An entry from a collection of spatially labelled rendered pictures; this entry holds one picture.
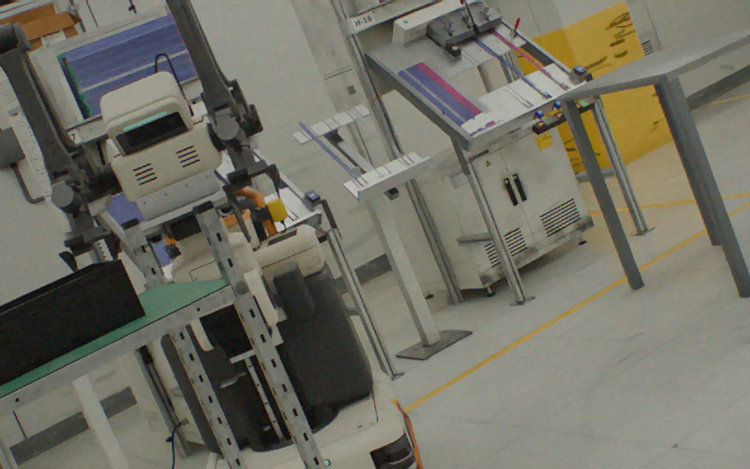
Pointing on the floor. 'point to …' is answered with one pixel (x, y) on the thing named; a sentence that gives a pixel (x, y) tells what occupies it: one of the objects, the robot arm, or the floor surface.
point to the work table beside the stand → (650, 69)
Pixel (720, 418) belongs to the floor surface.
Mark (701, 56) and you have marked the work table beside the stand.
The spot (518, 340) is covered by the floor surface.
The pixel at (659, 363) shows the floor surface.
